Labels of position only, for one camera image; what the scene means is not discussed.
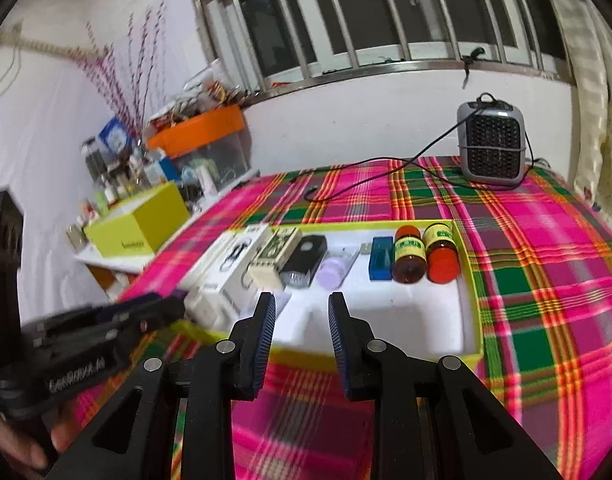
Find white side table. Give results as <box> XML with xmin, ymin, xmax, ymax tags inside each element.
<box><xmin>73</xmin><ymin>170</ymin><xmax>262</xmax><ymax>291</ymax></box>

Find lime green tray box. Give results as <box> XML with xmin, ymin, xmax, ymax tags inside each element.
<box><xmin>178</xmin><ymin>219</ymin><xmax>484</xmax><ymax>367</ymax></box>

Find clear blue USB device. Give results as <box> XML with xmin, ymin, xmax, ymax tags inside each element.
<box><xmin>361</xmin><ymin>236</ymin><xmax>394</xmax><ymax>281</ymax></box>

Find blue tissue packet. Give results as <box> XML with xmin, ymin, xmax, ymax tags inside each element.
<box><xmin>97</xmin><ymin>117</ymin><xmax>132</xmax><ymax>153</ymax></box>

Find beige box green label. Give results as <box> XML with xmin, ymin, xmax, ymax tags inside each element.
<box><xmin>248</xmin><ymin>227</ymin><xmax>302</xmax><ymax>291</ymax></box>

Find pink plaid tablecloth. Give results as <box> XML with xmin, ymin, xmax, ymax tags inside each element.
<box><xmin>71</xmin><ymin>155</ymin><xmax>612</xmax><ymax>480</ymax></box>

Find clear bin orange lid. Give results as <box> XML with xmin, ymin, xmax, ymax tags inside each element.
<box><xmin>146</xmin><ymin>105</ymin><xmax>252</xmax><ymax>181</ymax></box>

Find white plastic bottle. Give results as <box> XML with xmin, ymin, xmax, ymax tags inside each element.
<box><xmin>198</xmin><ymin>167</ymin><xmax>219</xmax><ymax>198</ymax></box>

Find cream heart print curtain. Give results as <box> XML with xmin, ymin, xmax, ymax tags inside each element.
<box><xmin>536</xmin><ymin>0</ymin><xmax>612</xmax><ymax>241</ymax></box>

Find black cable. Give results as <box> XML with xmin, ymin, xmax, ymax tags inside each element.
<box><xmin>303</xmin><ymin>130</ymin><xmax>467</xmax><ymax>203</ymax></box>

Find pile of packets and bags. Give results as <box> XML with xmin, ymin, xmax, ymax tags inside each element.
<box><xmin>146</xmin><ymin>60</ymin><xmax>247</xmax><ymax>128</ymax></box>

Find pink dried flower branches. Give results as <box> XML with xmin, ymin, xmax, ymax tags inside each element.
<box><xmin>73</xmin><ymin>0</ymin><xmax>169</xmax><ymax>136</ymax></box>

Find grey small space heater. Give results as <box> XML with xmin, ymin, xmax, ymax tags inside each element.
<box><xmin>456</xmin><ymin>92</ymin><xmax>528</xmax><ymax>183</ymax></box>

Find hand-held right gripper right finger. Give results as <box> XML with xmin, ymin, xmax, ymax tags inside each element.
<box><xmin>327</xmin><ymin>291</ymin><xmax>564</xmax><ymax>480</ymax></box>

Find white tube lilac cap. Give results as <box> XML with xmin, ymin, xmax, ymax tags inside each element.
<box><xmin>318</xmin><ymin>246</ymin><xmax>363</xmax><ymax>292</ymax></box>

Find lime green lidded box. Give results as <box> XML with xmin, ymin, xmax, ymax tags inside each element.
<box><xmin>83</xmin><ymin>181</ymin><xmax>192</xmax><ymax>261</ymax></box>

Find black sensor light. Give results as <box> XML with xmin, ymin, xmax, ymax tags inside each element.
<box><xmin>280</xmin><ymin>235</ymin><xmax>329</xmax><ymax>291</ymax></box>

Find black strap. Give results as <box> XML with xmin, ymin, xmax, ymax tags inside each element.
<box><xmin>460</xmin><ymin>47</ymin><xmax>487</xmax><ymax>86</ymax></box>

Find brown medicine bottle red cap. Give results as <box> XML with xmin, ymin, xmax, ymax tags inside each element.
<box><xmin>391</xmin><ymin>225</ymin><xmax>428</xmax><ymax>283</ymax></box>
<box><xmin>423</xmin><ymin>222</ymin><xmax>461</xmax><ymax>283</ymax></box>

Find blue white carton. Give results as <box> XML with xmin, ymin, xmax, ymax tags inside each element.
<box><xmin>148</xmin><ymin>157</ymin><xmax>179</xmax><ymax>183</ymax></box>

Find person's left hand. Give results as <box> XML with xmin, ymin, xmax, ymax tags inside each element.
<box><xmin>0</xmin><ymin>402</ymin><xmax>84</xmax><ymax>473</ymax></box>

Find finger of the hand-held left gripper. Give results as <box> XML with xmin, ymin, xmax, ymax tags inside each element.
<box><xmin>93</xmin><ymin>294</ymin><xmax>187</xmax><ymax>333</ymax></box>

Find white box carabiner print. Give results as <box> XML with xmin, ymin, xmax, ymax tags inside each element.
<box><xmin>213</xmin><ymin>224</ymin><xmax>273</xmax><ymax>306</ymax></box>

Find window with metal bars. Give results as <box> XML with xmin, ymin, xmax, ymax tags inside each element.
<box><xmin>188</xmin><ymin>0</ymin><xmax>577</xmax><ymax>96</ymax></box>

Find cluster of small jars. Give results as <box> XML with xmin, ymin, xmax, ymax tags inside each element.
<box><xmin>66</xmin><ymin>137</ymin><xmax>167</xmax><ymax>251</ymax></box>

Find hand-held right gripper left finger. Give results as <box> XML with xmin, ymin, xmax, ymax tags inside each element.
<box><xmin>46</xmin><ymin>291</ymin><xmax>278</xmax><ymax>480</ymax></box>

